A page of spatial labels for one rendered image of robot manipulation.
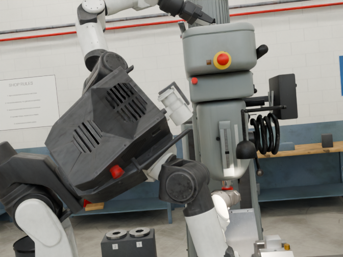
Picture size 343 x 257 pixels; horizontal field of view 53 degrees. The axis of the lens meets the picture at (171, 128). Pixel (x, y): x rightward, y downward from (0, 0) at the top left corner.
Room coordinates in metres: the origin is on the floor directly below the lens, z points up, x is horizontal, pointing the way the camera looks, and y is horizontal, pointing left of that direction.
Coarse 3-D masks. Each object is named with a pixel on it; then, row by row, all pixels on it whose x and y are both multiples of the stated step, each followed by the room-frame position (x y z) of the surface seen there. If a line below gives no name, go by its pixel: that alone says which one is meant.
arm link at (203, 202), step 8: (192, 168) 0.93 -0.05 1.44; (200, 168) 0.97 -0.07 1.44; (200, 176) 0.93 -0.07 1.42; (200, 184) 0.91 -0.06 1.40; (200, 192) 0.93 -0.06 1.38; (208, 192) 0.95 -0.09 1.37; (192, 200) 0.93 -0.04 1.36; (200, 200) 0.92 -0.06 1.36; (208, 200) 0.94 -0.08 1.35; (192, 208) 0.93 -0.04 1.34; (200, 208) 0.92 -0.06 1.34; (208, 208) 0.93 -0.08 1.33
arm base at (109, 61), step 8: (104, 56) 1.07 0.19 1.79; (112, 56) 1.09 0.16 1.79; (120, 56) 1.12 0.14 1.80; (104, 64) 1.06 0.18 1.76; (112, 64) 1.07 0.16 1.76; (120, 64) 1.09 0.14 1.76; (96, 72) 1.05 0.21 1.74; (104, 72) 1.05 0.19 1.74; (96, 80) 1.05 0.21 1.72; (88, 88) 1.08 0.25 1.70
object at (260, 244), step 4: (260, 240) 1.47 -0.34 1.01; (284, 240) 1.44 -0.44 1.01; (256, 244) 1.45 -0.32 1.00; (260, 244) 1.44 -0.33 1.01; (256, 248) 1.46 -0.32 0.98; (260, 248) 1.44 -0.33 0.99; (264, 248) 1.43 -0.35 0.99; (256, 252) 1.48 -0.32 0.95; (252, 256) 1.53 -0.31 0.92; (256, 256) 1.49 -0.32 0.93
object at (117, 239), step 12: (144, 228) 1.49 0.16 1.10; (108, 240) 1.42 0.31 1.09; (120, 240) 1.41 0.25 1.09; (132, 240) 1.41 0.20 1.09; (144, 240) 1.41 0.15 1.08; (108, 252) 1.41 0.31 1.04; (120, 252) 1.41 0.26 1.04; (132, 252) 1.41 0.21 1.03; (144, 252) 1.41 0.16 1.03; (156, 252) 1.51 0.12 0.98
